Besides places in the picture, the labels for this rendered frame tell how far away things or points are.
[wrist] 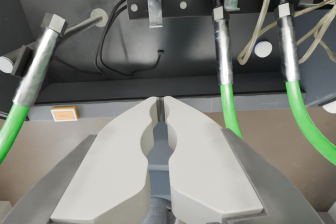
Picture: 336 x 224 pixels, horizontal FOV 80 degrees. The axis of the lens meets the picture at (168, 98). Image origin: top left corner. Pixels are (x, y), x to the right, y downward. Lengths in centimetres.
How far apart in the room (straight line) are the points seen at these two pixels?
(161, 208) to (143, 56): 48
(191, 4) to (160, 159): 59
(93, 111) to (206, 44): 31
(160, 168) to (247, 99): 45
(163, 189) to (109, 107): 40
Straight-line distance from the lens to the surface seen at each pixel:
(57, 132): 191
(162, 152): 83
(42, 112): 53
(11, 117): 24
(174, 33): 51
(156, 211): 74
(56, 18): 24
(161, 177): 79
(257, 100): 49
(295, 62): 28
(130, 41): 52
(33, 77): 24
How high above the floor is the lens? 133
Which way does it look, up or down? 61 degrees down
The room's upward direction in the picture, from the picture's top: 178 degrees clockwise
